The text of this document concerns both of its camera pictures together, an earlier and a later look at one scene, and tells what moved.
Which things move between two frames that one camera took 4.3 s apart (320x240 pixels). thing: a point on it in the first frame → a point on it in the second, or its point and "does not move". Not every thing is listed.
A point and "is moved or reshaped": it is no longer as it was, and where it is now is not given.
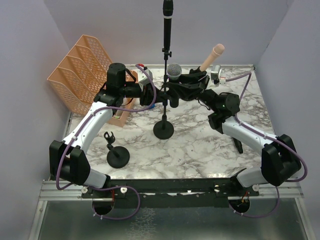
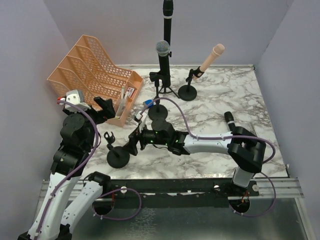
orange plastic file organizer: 82,75 does not move
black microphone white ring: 167,10 does not move
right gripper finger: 193,76 → 135,133
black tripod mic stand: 167,53 → 167,90
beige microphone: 217,50 does not move
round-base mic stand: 118,156 does not move
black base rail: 177,193 does not move
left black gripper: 146,96 → 99,113
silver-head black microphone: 174,72 → 163,48
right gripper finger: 188,92 → 131,147
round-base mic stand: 163,130 is moved or reshaped
